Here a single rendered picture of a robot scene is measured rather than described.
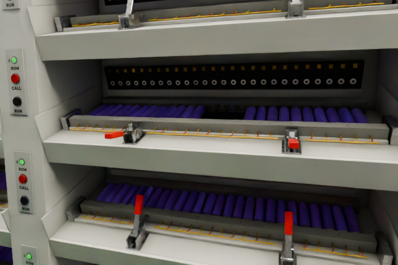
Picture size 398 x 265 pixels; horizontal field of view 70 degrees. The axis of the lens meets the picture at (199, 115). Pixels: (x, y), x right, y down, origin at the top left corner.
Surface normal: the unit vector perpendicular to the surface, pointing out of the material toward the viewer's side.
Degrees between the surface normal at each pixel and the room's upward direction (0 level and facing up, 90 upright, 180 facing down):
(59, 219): 90
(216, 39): 107
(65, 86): 90
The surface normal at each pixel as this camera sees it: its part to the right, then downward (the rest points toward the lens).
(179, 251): -0.08, -0.92
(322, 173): -0.26, 0.39
